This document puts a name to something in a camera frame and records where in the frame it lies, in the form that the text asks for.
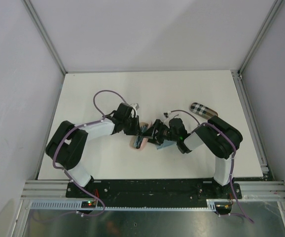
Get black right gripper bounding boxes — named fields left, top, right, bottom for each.
left=140, top=118, right=178, bottom=145

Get pink glasses case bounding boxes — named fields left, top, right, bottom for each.
left=129, top=122, right=150, bottom=150

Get black frame glasses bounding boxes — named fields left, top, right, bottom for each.
left=133, top=125, right=148, bottom=149

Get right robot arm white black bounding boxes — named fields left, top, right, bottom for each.
left=138, top=116, right=243, bottom=198

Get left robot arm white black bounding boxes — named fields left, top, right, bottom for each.
left=45, top=103, right=140, bottom=198

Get plaid glasses case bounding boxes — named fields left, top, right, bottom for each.
left=189, top=102, right=218, bottom=119

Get left controller board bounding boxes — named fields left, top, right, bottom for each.
left=81, top=200, right=97, bottom=208

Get controller board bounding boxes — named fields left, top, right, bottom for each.
left=81, top=200, right=97, bottom=208
left=215, top=202, right=232, bottom=215

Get right controller board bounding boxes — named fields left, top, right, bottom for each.
left=215, top=202, right=232, bottom=215

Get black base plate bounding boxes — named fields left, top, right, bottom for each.
left=66, top=178, right=242, bottom=207

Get grey slotted cable duct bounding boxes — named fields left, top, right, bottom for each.
left=30, top=200, right=215, bottom=211

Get left aluminium frame post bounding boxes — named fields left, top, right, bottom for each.
left=21, top=0, right=67, bottom=75

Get aluminium frame post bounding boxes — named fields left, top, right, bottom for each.
left=237, top=0, right=285, bottom=76
left=21, top=0, right=67, bottom=75

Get right aluminium frame post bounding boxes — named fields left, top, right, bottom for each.
left=237, top=0, right=285, bottom=76

